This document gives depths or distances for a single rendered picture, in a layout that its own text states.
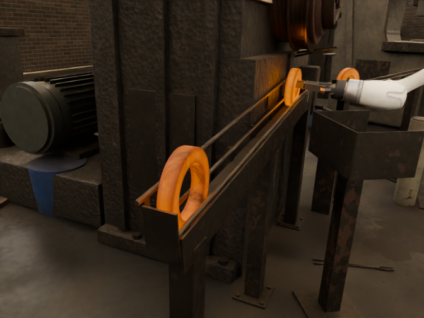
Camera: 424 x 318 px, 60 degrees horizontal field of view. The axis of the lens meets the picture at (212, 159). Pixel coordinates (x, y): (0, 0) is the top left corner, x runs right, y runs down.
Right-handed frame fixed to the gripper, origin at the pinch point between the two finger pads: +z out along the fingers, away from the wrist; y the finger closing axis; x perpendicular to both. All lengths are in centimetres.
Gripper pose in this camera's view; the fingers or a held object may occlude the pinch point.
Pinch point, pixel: (293, 83)
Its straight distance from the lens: 156.7
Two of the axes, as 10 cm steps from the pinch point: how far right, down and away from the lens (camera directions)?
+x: 0.7, -9.3, -3.6
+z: -9.1, -2.1, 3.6
